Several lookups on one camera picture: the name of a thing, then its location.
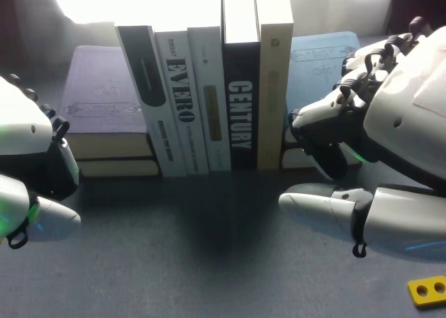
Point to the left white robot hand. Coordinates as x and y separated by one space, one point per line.
21 122

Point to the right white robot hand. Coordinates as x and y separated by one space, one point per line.
400 98

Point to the black book CENTURY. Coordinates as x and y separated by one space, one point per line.
241 67

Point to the blue hardcover book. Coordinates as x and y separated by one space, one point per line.
313 81

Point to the purple hardcover book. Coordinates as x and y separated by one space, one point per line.
101 81

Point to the black book with cream pages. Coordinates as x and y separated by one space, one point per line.
118 167
294 159

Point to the beige paperback book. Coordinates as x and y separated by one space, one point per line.
275 122

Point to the white book dark green spine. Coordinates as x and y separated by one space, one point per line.
148 88

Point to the white book SWEAT EVERO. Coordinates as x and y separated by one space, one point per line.
177 129

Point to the white book gold label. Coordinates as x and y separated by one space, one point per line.
209 60

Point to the dark curtain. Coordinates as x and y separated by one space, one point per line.
21 18
418 0

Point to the grey table cloth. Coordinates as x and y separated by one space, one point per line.
139 262

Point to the yellow block with two holes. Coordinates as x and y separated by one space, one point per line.
423 298

